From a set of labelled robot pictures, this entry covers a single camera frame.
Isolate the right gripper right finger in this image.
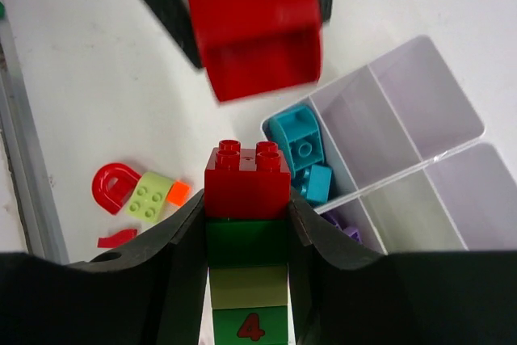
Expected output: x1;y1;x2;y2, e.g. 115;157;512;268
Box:
288;191;516;344

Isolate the red horseshoe lego piece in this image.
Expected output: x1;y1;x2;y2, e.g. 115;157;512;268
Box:
91;162;141;215

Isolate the orange small lego brick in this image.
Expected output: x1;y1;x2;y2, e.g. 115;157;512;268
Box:
166;181;191;207

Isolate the left clear divided container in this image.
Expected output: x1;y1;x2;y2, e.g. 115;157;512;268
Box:
261;36;485;209

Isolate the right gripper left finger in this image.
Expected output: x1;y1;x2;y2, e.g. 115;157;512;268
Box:
1;193;207;344

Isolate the teal square lego brick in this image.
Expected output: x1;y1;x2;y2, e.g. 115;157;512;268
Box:
298;164;332;206

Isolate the red arch duplo brick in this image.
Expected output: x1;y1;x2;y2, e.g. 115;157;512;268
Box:
188;0;322;103

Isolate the light green curved lego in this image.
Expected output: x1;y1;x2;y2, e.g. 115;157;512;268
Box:
125;171;174;225

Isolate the green and red duplo stack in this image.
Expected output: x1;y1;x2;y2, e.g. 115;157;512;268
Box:
204;140;291;344

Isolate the red slope lego piece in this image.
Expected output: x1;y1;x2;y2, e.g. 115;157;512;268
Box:
97;229;138;249

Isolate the purple lego brick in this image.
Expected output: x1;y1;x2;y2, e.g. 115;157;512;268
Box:
322;209;362;244

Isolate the metal table rail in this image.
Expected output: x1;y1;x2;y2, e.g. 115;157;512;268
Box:
1;5;69;264

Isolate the teal curved lego brick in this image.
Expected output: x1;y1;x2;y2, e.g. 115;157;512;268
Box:
267;104;325;179

